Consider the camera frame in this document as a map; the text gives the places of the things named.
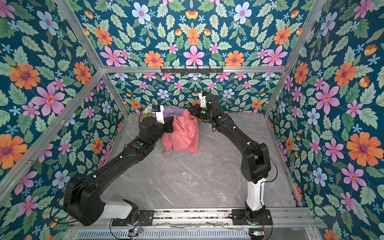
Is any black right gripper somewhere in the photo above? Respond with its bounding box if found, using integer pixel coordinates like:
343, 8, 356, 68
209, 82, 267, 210
188, 104, 214, 122

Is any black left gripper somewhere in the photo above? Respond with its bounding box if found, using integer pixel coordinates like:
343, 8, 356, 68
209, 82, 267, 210
149, 113, 174, 145

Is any pink cloth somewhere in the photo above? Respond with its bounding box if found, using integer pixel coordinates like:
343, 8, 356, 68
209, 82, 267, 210
162, 110, 199, 154

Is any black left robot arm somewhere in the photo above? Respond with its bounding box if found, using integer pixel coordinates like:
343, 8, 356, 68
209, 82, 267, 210
63, 117, 174, 226

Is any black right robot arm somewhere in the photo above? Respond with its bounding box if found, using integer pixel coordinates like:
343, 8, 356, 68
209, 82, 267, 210
188, 93, 271, 225

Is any lilac purple cloth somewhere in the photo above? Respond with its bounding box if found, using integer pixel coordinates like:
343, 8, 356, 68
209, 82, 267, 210
163, 106, 187, 118

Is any white ventilation grille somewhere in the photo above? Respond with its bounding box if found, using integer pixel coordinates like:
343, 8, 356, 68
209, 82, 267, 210
76, 229, 251, 240

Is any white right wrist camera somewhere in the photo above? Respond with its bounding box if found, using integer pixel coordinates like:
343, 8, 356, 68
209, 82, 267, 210
199, 92, 207, 109

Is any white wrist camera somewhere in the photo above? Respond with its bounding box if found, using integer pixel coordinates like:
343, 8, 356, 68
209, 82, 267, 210
152, 105, 165, 124
199, 92, 207, 109

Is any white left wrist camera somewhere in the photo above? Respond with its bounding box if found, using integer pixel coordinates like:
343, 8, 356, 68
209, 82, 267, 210
152, 105, 165, 124

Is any metal hook rail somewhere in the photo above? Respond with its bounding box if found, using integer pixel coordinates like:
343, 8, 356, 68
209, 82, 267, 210
160, 66, 224, 74

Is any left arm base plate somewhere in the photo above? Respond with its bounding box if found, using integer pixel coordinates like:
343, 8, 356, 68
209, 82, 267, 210
112, 210, 155, 227

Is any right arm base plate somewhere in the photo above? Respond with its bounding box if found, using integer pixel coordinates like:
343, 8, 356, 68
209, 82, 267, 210
228, 209, 273, 226

